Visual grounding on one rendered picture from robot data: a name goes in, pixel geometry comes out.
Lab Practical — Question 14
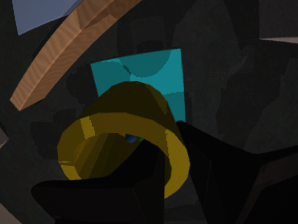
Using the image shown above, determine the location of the beige flat rectangular slab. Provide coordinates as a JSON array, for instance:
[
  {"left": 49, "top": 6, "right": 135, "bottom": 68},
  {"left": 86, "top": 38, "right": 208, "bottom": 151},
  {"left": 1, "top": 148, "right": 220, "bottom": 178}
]
[{"left": 0, "top": 128, "right": 9, "bottom": 148}]

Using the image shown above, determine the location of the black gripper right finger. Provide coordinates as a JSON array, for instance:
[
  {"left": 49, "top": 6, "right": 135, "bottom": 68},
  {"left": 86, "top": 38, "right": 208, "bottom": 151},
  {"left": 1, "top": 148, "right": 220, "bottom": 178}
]
[{"left": 176, "top": 121, "right": 298, "bottom": 224}]

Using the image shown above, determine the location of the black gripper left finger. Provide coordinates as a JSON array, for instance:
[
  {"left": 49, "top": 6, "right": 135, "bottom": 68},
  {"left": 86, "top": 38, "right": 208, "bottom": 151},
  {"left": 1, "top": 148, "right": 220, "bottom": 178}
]
[{"left": 31, "top": 139, "right": 165, "bottom": 224}]

